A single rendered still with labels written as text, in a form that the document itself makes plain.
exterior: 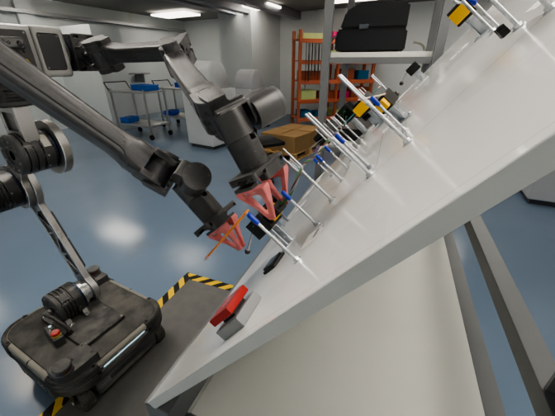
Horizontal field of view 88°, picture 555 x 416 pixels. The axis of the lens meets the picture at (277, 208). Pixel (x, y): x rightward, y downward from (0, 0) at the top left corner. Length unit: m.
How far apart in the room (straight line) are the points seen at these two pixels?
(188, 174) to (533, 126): 0.50
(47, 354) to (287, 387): 1.30
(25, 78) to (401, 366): 0.91
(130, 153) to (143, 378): 1.36
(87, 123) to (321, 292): 0.51
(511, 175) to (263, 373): 0.63
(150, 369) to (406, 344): 1.35
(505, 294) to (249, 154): 0.58
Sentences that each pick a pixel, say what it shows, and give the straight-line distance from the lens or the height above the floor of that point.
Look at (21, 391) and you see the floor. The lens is 2.06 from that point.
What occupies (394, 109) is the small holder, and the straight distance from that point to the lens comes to 0.71.
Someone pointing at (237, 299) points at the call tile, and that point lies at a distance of 0.42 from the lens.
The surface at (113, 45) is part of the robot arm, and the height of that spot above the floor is 1.47.
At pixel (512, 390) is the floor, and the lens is 2.01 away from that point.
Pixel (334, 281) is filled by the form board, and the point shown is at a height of 1.25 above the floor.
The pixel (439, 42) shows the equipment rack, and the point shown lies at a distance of 1.43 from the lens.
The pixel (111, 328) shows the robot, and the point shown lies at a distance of 1.75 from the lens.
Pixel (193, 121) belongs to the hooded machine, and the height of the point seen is 0.47.
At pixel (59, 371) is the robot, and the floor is 0.32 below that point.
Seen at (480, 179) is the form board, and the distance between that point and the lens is 0.22.
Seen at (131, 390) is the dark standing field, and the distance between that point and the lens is 1.80.
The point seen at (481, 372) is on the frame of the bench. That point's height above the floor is 0.80.
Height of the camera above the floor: 1.42
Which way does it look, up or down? 27 degrees down
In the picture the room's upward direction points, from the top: straight up
